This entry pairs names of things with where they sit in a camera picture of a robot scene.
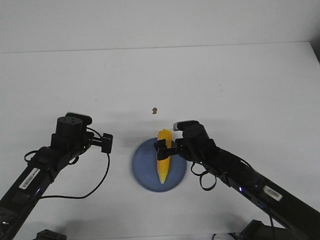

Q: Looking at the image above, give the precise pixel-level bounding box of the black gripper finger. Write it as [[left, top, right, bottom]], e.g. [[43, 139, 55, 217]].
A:
[[153, 139, 170, 159]]

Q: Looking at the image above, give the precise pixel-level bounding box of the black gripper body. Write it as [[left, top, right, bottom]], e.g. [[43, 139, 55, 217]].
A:
[[50, 116, 113, 153], [168, 123, 217, 163]]

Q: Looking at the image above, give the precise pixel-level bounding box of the yellow corn cob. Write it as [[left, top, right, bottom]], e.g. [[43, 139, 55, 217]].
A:
[[155, 128, 172, 185]]

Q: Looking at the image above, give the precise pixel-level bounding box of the blue round plate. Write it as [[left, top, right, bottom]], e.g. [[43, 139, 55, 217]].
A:
[[131, 138, 187, 193]]

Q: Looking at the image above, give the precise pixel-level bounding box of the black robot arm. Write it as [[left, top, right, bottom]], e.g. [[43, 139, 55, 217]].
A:
[[154, 120, 320, 240], [0, 112, 113, 240]]

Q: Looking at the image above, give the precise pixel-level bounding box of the small brown table stain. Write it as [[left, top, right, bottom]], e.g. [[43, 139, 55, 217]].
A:
[[152, 107, 158, 115]]

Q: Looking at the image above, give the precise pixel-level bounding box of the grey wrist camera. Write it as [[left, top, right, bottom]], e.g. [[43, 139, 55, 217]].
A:
[[172, 120, 199, 132], [65, 112, 93, 126]]

